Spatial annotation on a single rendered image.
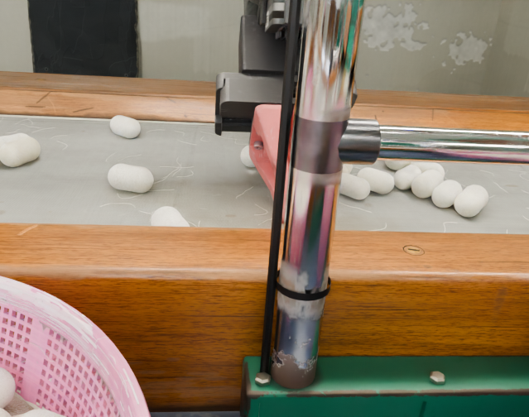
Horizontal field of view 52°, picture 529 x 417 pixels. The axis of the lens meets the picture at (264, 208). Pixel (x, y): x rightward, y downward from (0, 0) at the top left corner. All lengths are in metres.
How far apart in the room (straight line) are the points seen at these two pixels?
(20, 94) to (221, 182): 0.29
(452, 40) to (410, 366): 2.55
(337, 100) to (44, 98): 0.47
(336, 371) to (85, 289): 0.13
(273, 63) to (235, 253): 0.16
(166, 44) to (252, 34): 2.13
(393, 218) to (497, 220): 0.08
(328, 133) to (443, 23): 2.56
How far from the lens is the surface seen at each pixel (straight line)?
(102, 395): 0.23
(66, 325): 0.24
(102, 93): 0.64
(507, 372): 0.33
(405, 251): 0.31
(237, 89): 0.39
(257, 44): 0.41
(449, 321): 0.32
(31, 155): 0.49
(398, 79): 2.74
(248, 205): 0.41
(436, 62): 2.80
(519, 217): 0.47
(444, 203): 0.44
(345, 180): 0.43
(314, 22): 0.21
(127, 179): 0.42
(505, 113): 0.72
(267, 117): 0.38
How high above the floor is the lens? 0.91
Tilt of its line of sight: 24 degrees down
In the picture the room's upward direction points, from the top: 4 degrees clockwise
